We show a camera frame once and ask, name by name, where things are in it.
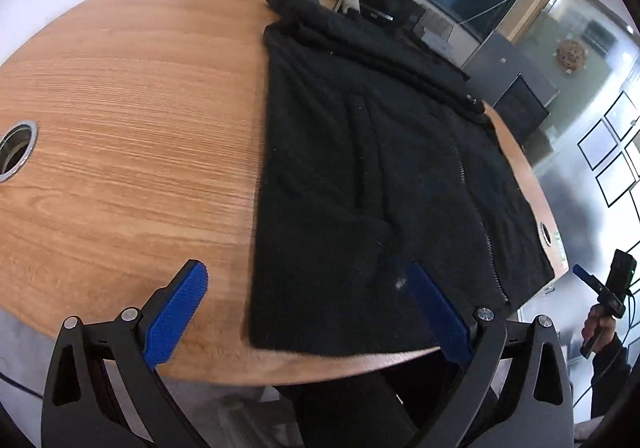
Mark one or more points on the round wall ornament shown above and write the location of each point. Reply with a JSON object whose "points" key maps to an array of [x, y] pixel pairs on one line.
{"points": [[570, 54]]}

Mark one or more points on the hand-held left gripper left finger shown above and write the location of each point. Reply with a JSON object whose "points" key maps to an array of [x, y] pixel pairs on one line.
{"points": [[176, 313]]}

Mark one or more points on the black fleece zip jacket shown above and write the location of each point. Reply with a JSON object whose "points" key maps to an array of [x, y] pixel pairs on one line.
{"points": [[370, 177]]}

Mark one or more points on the group of black picture frames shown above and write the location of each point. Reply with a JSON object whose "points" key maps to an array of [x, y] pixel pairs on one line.
{"points": [[617, 147]]}

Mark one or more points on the grey metal cabinet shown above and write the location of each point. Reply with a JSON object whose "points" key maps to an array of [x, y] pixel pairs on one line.
{"points": [[515, 77]]}

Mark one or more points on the person's right forearm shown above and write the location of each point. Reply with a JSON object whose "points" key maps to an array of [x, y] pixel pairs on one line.
{"points": [[611, 378]]}

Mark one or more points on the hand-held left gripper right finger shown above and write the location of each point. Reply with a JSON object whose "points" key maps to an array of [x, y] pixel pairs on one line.
{"points": [[440, 313]]}

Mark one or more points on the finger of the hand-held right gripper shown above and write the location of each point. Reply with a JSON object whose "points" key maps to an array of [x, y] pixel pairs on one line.
{"points": [[586, 275]]}

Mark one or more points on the person's right hand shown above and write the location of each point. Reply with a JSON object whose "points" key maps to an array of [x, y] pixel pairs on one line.
{"points": [[600, 325]]}

